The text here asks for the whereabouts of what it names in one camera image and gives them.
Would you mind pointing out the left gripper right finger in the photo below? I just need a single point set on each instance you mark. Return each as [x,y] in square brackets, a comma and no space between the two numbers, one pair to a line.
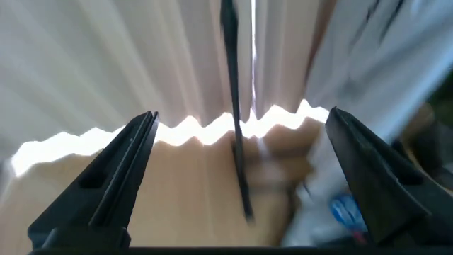
[385,191]

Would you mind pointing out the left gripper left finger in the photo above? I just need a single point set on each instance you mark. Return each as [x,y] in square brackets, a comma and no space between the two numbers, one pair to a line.
[106,191]

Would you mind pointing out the pale grey shorts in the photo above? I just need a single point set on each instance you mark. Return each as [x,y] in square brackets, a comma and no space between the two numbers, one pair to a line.
[382,53]

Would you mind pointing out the black clothes rack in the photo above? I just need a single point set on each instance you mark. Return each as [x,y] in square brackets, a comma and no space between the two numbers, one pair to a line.
[231,71]

